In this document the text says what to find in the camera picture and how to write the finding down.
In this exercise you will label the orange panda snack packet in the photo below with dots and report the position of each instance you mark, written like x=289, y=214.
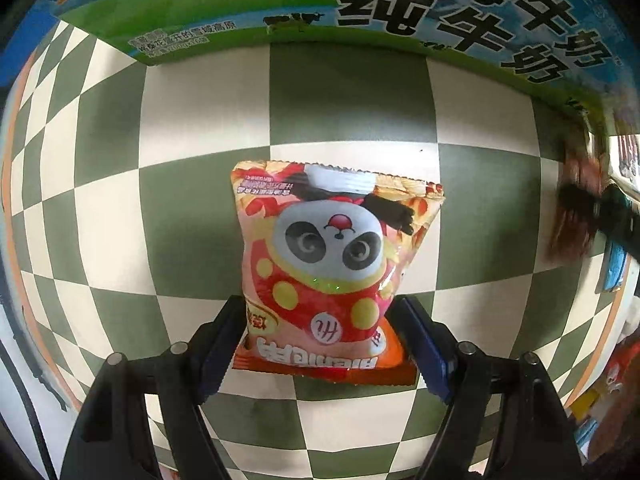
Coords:
x=335, y=270

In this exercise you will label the red bag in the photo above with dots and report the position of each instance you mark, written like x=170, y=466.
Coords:
x=617, y=365

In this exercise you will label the blue stick snack packet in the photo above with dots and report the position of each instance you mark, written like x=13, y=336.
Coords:
x=614, y=267

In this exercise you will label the brown snack packet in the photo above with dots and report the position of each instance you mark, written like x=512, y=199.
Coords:
x=575, y=232

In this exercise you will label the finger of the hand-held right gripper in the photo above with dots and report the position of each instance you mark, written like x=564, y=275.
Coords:
x=580, y=196

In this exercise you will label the green checkered tablecloth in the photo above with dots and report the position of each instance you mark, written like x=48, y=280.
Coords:
x=190, y=210

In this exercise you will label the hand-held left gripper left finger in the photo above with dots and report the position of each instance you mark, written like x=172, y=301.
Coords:
x=220, y=352

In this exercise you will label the cardboard box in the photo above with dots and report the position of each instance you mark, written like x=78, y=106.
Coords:
x=200, y=25

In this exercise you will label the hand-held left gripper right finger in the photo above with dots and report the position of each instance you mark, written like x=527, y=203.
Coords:
x=425, y=355

